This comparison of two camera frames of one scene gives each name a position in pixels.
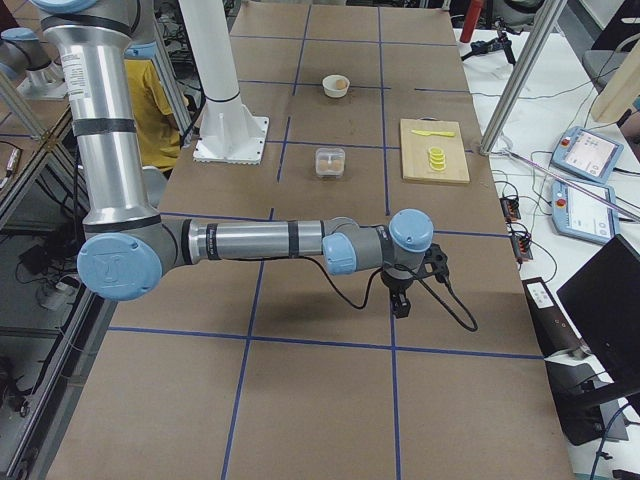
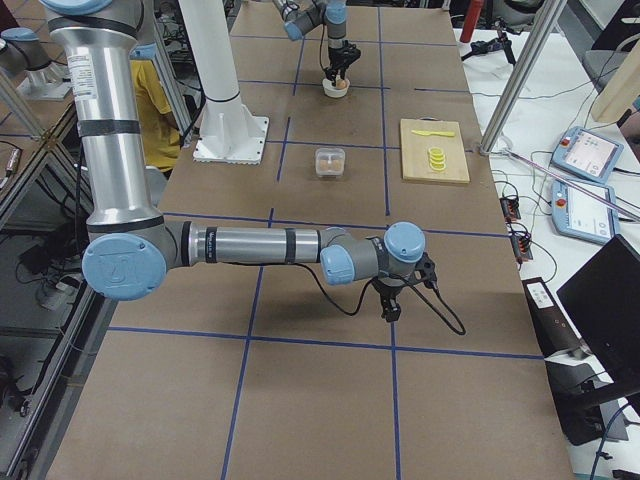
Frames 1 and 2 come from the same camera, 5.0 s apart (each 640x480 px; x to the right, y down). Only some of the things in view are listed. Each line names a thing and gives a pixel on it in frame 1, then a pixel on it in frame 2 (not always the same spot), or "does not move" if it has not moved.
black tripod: [502, 42] does not move
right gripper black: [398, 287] → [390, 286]
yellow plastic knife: [444, 134] does not move
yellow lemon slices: [437, 158] does not move
